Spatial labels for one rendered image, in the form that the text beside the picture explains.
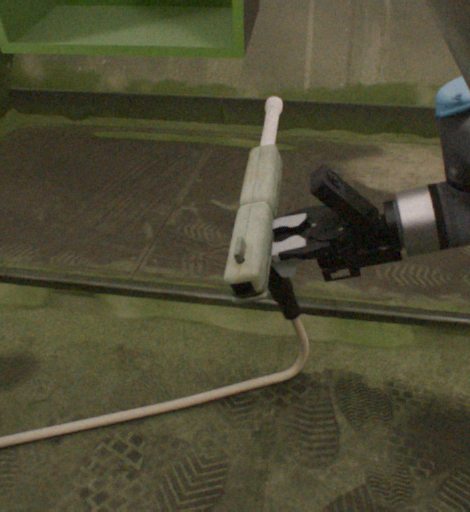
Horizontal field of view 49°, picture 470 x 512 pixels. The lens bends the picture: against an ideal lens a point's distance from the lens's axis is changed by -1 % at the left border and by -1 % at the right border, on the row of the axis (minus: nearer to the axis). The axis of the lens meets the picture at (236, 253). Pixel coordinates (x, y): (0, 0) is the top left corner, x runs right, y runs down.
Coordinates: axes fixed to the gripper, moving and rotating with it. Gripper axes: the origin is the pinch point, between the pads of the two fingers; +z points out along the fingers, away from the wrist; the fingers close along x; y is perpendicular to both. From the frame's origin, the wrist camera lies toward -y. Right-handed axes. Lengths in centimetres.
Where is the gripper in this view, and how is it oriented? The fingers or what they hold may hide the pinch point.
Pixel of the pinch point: (254, 241)
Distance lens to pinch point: 75.7
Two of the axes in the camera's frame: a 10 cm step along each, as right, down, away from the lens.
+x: 1.1, -6.8, 7.2
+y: 3.5, 7.1, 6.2
